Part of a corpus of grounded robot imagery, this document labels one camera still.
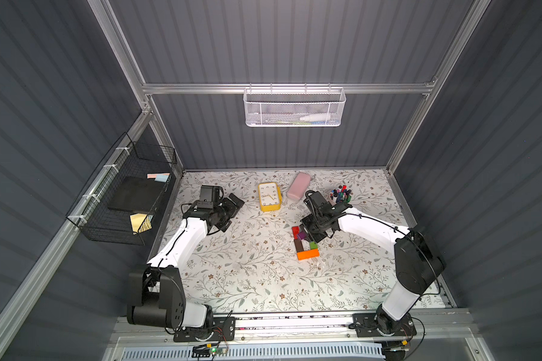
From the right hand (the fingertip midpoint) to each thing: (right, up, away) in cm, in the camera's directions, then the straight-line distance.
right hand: (296, 233), depth 87 cm
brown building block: (+1, -6, +5) cm, 8 cm away
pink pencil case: (+3, +19, +26) cm, 33 cm away
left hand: (-21, +10, -1) cm, 23 cm away
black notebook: (-55, +16, -11) cm, 59 cm away
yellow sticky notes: (-52, +8, -17) cm, 55 cm away
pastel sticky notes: (-51, +22, -5) cm, 55 cm away
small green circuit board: (-26, -33, -17) cm, 46 cm away
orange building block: (+5, -10, +5) cm, 12 cm away
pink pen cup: (+20, +15, +7) cm, 26 cm away
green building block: (+8, -6, +7) cm, 12 cm away
